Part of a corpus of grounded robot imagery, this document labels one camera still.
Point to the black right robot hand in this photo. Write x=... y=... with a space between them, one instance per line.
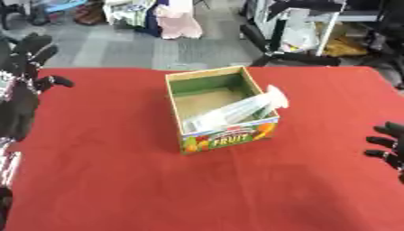
x=392 y=144

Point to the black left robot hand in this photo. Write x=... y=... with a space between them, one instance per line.
x=21 y=99

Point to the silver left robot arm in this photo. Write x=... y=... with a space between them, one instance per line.
x=6 y=162

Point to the clear plastic bottle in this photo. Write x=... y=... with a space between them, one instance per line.
x=237 y=111

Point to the cardboard box with green inside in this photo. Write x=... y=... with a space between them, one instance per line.
x=221 y=112

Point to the yellow bag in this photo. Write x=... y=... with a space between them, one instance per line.
x=344 y=46

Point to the pink and white hanging clothes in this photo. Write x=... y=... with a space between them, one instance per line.
x=158 y=16

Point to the white table frame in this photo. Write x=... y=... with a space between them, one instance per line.
x=321 y=21

